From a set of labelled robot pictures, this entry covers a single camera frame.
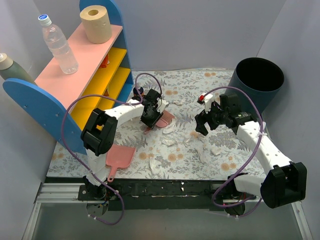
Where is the pink hand brush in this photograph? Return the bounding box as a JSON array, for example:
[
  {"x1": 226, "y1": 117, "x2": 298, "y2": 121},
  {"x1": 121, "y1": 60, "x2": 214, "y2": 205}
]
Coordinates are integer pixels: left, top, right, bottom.
[{"x1": 146, "y1": 110, "x2": 175, "y2": 130}]

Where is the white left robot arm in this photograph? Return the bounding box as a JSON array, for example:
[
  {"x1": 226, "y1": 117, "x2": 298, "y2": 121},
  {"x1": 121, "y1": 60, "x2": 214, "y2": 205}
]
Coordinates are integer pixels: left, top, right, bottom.
[{"x1": 80, "y1": 89, "x2": 169, "y2": 200}]

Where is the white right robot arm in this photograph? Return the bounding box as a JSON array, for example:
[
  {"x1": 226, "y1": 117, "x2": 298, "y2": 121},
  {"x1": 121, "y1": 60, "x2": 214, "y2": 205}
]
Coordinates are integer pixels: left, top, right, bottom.
[{"x1": 195, "y1": 93, "x2": 307, "y2": 209}]

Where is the brown small bottle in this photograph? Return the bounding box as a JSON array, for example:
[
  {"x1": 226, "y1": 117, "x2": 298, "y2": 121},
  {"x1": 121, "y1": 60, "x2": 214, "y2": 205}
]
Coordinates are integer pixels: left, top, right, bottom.
[{"x1": 132, "y1": 87, "x2": 145, "y2": 98}]

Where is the floral table mat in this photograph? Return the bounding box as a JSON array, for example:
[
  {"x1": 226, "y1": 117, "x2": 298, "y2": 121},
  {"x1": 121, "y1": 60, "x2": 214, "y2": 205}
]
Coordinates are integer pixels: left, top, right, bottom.
[{"x1": 47, "y1": 69, "x2": 276, "y2": 181}]

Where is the pink dustpan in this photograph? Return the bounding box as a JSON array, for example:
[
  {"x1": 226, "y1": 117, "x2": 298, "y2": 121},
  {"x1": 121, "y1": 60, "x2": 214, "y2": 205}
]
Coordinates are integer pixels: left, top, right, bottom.
[{"x1": 106, "y1": 144, "x2": 136, "y2": 183}]

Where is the dark blue trash bin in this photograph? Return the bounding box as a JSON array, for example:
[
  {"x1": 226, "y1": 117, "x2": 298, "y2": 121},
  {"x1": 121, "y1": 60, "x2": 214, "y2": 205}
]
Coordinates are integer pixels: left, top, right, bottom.
[{"x1": 228, "y1": 57, "x2": 285, "y2": 114}]

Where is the orange item in shelf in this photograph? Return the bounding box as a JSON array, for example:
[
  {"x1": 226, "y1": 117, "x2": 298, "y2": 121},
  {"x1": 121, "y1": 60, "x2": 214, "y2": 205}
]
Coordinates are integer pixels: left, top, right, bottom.
[{"x1": 99, "y1": 54, "x2": 110, "y2": 68}]

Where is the blue pink yellow shelf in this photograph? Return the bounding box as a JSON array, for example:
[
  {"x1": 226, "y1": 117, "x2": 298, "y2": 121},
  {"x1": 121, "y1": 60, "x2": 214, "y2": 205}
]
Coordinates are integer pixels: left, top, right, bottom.
[{"x1": 2, "y1": 0, "x2": 134, "y2": 154}]

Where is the beige paper roll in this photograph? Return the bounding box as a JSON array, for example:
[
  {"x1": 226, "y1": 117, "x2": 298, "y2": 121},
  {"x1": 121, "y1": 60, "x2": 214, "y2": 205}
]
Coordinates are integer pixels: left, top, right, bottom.
[{"x1": 79, "y1": 5, "x2": 112, "y2": 44}]

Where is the clear plastic water bottle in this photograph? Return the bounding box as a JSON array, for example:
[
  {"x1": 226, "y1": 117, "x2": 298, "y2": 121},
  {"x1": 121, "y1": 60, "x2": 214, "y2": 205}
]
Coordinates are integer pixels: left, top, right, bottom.
[{"x1": 38, "y1": 14, "x2": 79, "y2": 75}]

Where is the green metal bottle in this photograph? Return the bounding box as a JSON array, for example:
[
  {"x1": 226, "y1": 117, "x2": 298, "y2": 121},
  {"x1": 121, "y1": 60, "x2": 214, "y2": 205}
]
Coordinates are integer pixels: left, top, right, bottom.
[{"x1": 0, "y1": 53, "x2": 36, "y2": 85}]

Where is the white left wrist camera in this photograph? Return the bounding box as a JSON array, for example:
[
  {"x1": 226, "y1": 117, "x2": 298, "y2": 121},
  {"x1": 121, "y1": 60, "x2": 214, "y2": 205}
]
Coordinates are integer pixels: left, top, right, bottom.
[{"x1": 156, "y1": 98, "x2": 169, "y2": 113}]

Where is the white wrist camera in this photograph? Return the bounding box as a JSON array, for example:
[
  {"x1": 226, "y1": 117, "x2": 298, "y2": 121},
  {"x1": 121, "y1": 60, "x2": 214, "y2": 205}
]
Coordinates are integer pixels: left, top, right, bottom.
[
  {"x1": 156, "y1": 98, "x2": 169, "y2": 113},
  {"x1": 197, "y1": 93, "x2": 215, "y2": 113}
]

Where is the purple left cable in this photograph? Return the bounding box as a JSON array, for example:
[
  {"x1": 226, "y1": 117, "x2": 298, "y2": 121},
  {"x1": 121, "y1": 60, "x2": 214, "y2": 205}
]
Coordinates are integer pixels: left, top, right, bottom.
[{"x1": 61, "y1": 72, "x2": 164, "y2": 226}]

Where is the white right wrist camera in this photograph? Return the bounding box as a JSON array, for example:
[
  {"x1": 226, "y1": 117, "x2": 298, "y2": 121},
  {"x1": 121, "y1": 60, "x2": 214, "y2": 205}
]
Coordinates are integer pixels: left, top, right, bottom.
[{"x1": 197, "y1": 93, "x2": 215, "y2": 113}]

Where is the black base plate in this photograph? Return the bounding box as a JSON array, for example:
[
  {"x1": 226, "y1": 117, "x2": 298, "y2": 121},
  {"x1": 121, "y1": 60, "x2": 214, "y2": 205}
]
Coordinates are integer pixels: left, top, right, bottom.
[{"x1": 77, "y1": 179, "x2": 223, "y2": 211}]

